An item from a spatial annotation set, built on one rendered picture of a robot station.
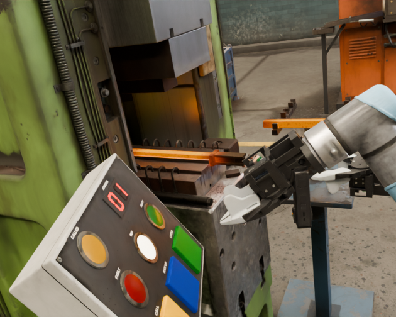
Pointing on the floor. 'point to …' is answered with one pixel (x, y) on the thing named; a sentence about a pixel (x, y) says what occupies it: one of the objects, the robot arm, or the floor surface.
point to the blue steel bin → (231, 72)
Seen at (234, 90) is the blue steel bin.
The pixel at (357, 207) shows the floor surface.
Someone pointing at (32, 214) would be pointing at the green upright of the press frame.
